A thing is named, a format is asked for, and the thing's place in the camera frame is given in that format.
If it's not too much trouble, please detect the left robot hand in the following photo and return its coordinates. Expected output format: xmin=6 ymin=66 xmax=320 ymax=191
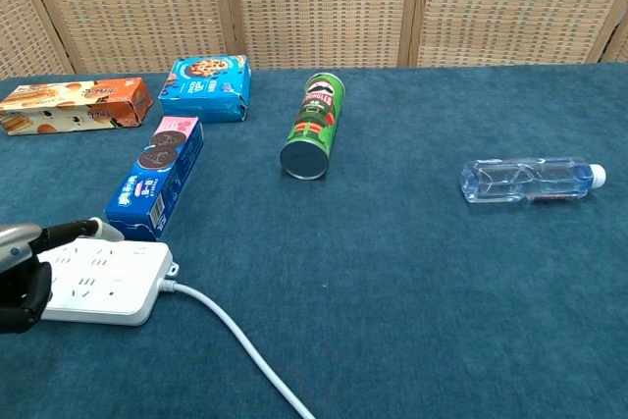
xmin=0 ymin=216 xmax=126 ymax=336

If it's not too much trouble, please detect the white power strip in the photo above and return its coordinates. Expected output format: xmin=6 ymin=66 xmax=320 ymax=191
xmin=35 ymin=236 xmax=180 ymax=327

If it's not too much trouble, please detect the blue Oreo cookie box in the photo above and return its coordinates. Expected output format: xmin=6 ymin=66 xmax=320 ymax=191
xmin=105 ymin=115 xmax=205 ymax=242

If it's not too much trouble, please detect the orange biscuit box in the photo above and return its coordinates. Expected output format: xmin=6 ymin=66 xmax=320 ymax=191
xmin=0 ymin=77 xmax=154 ymax=137

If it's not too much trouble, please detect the blue chocolate chip cookie box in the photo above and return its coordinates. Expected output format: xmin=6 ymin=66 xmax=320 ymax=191
xmin=158 ymin=54 xmax=252 ymax=125

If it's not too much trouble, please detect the green Pringles can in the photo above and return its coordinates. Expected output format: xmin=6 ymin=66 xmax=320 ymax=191
xmin=279 ymin=72 xmax=346 ymax=181

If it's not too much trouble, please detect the woven folding screen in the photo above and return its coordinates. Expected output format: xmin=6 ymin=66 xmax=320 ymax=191
xmin=0 ymin=0 xmax=628 ymax=80

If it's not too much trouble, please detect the clear plastic water bottle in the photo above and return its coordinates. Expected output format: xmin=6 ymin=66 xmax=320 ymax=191
xmin=460 ymin=156 xmax=607 ymax=205

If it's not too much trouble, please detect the white power cable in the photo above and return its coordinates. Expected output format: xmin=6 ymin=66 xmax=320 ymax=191
xmin=159 ymin=279 xmax=316 ymax=419

